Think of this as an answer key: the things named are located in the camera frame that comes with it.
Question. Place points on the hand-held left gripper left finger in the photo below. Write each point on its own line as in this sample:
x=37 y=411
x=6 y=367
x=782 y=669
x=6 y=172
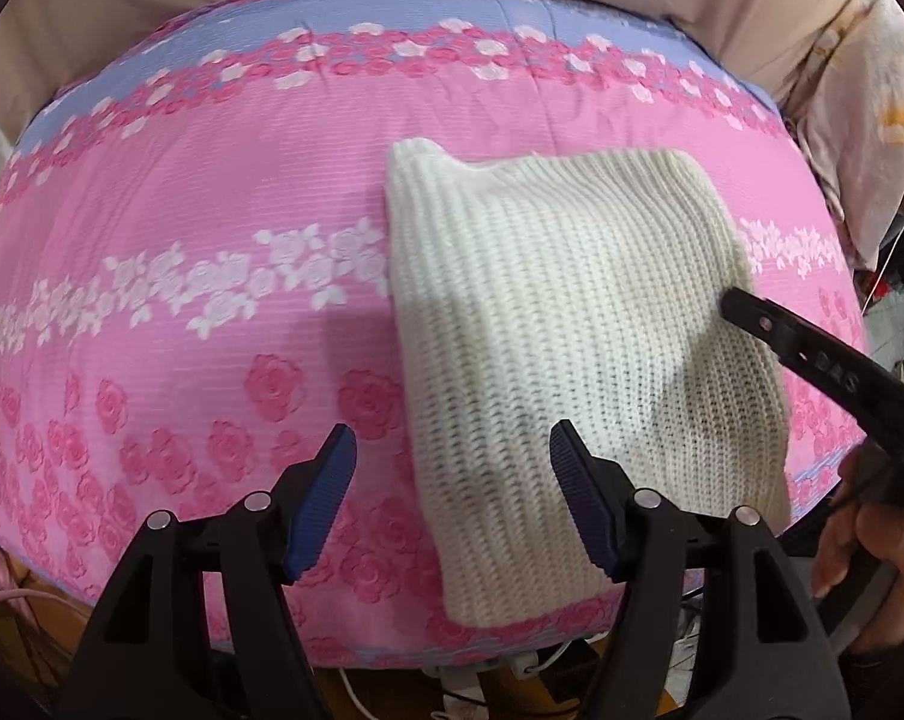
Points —
x=321 y=502

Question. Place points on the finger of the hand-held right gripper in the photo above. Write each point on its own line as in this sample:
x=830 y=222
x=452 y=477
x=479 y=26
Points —
x=782 y=341

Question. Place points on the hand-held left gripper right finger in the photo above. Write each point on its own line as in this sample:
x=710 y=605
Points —
x=583 y=502

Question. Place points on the white red black knit sweater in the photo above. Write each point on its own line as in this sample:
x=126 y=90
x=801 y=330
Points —
x=564 y=300

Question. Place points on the person's right hand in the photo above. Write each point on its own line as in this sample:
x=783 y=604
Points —
x=887 y=570

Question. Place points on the white power strip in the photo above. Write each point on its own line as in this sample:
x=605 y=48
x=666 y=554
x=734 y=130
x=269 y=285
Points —
x=489 y=679

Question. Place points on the beige patterned pillow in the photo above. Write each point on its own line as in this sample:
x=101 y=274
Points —
x=865 y=112

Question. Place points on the pink floral bed sheet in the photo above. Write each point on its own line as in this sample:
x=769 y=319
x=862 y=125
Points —
x=197 y=187

